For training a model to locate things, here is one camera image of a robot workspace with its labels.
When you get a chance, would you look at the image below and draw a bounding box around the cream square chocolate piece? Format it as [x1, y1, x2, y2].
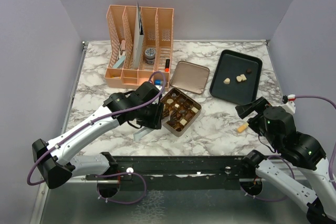
[241, 74, 247, 81]

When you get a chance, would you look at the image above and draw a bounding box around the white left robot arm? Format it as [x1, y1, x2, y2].
[32, 81, 164, 189]

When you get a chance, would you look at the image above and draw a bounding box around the black orange marker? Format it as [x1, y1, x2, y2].
[164, 58, 170, 72]

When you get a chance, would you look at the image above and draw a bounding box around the black plastic tray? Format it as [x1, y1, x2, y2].
[209, 49, 263, 105]

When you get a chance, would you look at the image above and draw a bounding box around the small round patterned jar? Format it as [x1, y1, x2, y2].
[144, 47, 156, 65]

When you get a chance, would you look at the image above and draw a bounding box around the rose gold tin lid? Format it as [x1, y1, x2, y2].
[170, 61, 210, 94]

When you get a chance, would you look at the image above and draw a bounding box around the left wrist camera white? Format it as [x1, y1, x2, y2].
[155, 85, 165, 95]

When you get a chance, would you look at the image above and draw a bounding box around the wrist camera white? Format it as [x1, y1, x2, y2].
[280, 94, 296, 115]
[155, 85, 165, 95]

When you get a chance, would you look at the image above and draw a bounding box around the gold chocolate tin box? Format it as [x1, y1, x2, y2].
[161, 88, 202, 137]

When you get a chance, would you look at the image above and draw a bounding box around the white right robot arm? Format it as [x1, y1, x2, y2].
[235, 94, 335, 223]

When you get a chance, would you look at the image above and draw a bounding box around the blue grey small bottle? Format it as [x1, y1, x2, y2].
[154, 80, 163, 86]

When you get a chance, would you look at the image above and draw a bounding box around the cream heart chocolate piece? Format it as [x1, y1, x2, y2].
[223, 78, 230, 84]

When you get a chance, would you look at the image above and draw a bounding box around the white upright booklet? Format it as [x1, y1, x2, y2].
[132, 3, 144, 69]

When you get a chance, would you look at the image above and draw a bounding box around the pink stapler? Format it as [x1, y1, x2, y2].
[119, 40, 126, 58]

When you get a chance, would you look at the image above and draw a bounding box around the peach plastic desk organizer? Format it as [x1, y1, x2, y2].
[105, 5, 174, 88]

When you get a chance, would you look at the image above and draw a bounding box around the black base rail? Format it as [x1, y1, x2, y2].
[86, 156, 256, 190]

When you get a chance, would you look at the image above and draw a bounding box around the tan stick on table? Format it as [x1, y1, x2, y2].
[237, 122, 249, 133]

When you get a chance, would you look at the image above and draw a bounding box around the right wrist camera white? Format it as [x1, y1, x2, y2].
[280, 94, 296, 115]

